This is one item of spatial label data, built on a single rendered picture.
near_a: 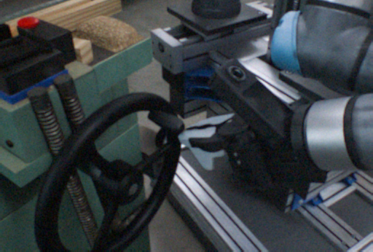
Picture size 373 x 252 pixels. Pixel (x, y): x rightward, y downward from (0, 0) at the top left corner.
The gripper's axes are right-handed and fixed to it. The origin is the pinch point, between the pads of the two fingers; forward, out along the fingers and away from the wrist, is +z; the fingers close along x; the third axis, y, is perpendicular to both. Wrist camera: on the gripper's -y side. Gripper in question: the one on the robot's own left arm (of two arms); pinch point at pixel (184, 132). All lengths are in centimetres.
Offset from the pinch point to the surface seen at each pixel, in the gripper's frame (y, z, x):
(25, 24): -23.0, 12.4, -7.3
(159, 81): 21, 140, 119
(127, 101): -8.1, 1.5, -5.5
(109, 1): -23.9, 31.5, 23.7
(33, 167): -5.0, 13.6, -16.3
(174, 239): 62, 71, 32
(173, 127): -2.1, -1.1, -2.3
